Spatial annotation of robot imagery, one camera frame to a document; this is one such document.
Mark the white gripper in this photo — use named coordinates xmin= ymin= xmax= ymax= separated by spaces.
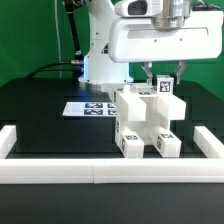
xmin=109 ymin=11 xmax=223 ymax=85

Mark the white tagged cube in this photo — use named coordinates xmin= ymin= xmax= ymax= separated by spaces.
xmin=156 ymin=75 xmax=174 ymax=94

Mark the white chair back frame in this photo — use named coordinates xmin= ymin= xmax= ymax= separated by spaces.
xmin=108 ymin=83 xmax=186 ymax=121

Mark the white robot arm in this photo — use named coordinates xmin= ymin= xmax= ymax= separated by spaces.
xmin=81 ymin=0 xmax=224 ymax=85

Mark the white marker sheet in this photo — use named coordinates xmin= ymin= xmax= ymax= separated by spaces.
xmin=62 ymin=102 xmax=116 ymax=117

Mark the white thin cable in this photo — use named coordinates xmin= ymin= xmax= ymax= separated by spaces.
xmin=54 ymin=0 xmax=64 ymax=80

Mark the black cable bundle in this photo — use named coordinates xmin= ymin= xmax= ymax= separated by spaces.
xmin=26 ymin=0 xmax=85 ymax=80

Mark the white U-shaped border fence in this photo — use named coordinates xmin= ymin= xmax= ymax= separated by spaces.
xmin=0 ymin=125 xmax=224 ymax=184

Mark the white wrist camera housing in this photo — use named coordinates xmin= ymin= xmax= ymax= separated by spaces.
xmin=114 ymin=0 xmax=163 ymax=17

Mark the white chair seat block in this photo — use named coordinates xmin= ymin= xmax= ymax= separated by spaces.
xmin=115 ymin=97 xmax=170 ymax=148

